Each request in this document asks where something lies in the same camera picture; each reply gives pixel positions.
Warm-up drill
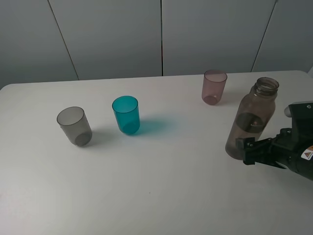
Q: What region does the teal translucent plastic cup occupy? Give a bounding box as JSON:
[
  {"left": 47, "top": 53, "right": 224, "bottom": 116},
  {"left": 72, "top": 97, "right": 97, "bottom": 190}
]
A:
[{"left": 112, "top": 95, "right": 140, "bottom": 135}]

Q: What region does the pink translucent plastic cup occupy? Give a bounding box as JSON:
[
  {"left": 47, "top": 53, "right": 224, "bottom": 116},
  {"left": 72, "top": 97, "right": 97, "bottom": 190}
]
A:
[{"left": 201, "top": 70, "right": 227, "bottom": 105}]

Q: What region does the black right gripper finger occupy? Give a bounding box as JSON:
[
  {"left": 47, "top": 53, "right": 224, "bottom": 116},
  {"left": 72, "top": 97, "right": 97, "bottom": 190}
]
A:
[{"left": 235, "top": 137, "right": 276, "bottom": 165}]

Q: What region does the grey translucent plastic cup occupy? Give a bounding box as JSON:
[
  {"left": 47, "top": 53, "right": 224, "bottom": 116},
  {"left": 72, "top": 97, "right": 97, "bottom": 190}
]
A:
[{"left": 57, "top": 106, "right": 92, "bottom": 147}]

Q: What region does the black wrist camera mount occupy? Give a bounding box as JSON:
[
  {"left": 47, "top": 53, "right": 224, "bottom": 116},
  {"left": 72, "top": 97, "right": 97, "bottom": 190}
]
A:
[{"left": 284, "top": 101, "right": 313, "bottom": 144}]

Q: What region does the brown translucent water bottle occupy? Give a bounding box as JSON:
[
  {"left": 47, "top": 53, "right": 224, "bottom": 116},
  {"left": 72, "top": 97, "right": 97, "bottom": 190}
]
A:
[{"left": 225, "top": 77, "right": 279, "bottom": 160}]

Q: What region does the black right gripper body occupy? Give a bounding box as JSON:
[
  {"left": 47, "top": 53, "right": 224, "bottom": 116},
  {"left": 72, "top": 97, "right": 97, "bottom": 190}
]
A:
[{"left": 270, "top": 128, "right": 313, "bottom": 180}]

